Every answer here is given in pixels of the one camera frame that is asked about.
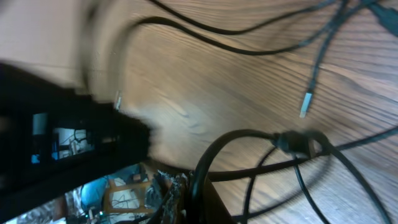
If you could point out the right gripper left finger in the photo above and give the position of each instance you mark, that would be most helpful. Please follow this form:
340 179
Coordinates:
172 208

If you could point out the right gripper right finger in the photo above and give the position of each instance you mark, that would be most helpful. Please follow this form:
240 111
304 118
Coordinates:
214 208

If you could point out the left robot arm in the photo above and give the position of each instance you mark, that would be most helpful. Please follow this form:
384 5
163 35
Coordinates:
31 109

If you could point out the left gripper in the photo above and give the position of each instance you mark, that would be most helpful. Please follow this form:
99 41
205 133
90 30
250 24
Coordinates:
77 140

